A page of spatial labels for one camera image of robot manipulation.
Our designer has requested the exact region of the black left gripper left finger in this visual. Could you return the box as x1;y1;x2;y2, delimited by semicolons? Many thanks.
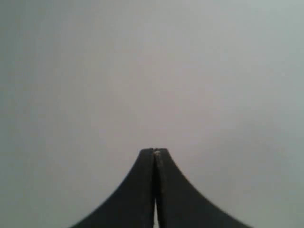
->
73;148;155;228

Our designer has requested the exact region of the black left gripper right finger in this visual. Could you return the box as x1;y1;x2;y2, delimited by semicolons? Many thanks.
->
153;148;248;228

